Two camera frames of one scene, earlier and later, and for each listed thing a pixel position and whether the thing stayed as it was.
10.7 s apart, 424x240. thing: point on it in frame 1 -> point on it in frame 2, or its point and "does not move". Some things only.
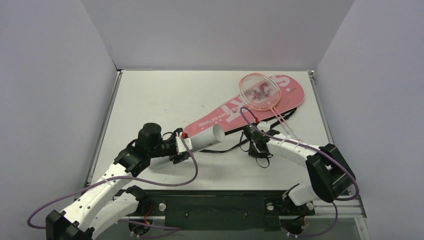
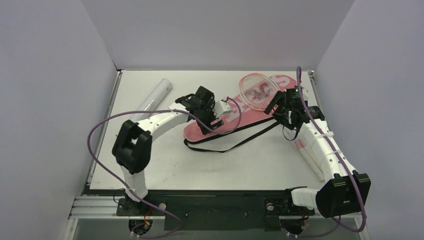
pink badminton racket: (262, 93) does not move
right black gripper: (251, 133) -> (276, 104)
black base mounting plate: (220, 209) does not move
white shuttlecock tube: (217, 134) -> (155, 99)
